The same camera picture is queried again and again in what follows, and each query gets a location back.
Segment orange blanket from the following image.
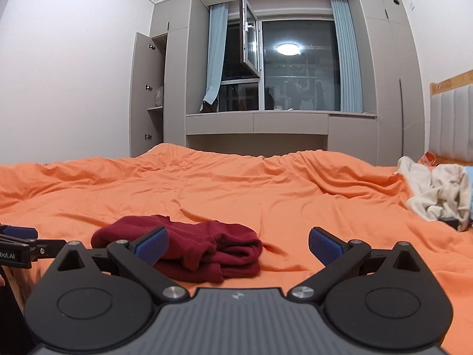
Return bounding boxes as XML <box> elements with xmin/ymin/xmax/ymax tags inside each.
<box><xmin>0</xmin><ymin>142</ymin><xmax>473</xmax><ymax>355</ymax></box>

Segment light blue cloth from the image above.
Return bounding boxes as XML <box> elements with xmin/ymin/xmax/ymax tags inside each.
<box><xmin>464</xmin><ymin>166</ymin><xmax>473</xmax><ymax>226</ymax></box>

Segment cream crumpled clothes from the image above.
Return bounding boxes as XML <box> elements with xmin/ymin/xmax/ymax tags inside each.
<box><xmin>397</xmin><ymin>155</ymin><xmax>472</xmax><ymax>232</ymax></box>

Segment grey open wardrobe door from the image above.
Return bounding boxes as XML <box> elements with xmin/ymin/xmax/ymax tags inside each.
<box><xmin>129</xmin><ymin>32</ymin><xmax>154</xmax><ymax>158</ymax></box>

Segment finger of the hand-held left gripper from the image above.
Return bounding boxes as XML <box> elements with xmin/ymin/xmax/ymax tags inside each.
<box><xmin>20</xmin><ymin>240</ymin><xmax>69</xmax><ymax>260</ymax></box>
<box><xmin>0</xmin><ymin>225</ymin><xmax>39</xmax><ymax>243</ymax></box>

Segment dark red long-sleeved shirt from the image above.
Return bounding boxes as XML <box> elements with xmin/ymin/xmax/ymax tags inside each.
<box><xmin>90</xmin><ymin>214</ymin><xmax>263</xmax><ymax>283</ymax></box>

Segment grey padded wooden headboard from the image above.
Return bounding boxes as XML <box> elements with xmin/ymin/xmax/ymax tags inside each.
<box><xmin>429</xmin><ymin>74</ymin><xmax>473</xmax><ymax>165</ymax></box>

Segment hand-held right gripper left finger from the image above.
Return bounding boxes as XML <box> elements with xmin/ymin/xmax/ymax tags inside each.
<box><xmin>55</xmin><ymin>226</ymin><xmax>190</xmax><ymax>303</ymax></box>

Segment grey built-in wardrobe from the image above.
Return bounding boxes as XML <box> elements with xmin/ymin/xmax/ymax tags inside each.
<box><xmin>129</xmin><ymin>0</ymin><xmax>425</xmax><ymax>167</ymax></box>

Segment open window sash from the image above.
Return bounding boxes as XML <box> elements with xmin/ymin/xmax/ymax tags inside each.
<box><xmin>238</xmin><ymin>0</ymin><xmax>263</xmax><ymax>79</ymax></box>

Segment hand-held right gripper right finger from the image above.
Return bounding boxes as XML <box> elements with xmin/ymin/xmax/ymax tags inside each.
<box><xmin>287</xmin><ymin>226</ymin><xmax>422</xmax><ymax>303</ymax></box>

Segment light blue curtain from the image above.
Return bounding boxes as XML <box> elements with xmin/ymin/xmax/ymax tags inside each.
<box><xmin>330</xmin><ymin>0</ymin><xmax>363</xmax><ymax>113</ymax></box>
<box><xmin>203</xmin><ymin>2</ymin><xmax>230</xmax><ymax>105</ymax></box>

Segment large window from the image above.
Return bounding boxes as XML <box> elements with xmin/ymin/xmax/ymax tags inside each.
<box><xmin>201</xmin><ymin>4</ymin><xmax>363</xmax><ymax>113</ymax></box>

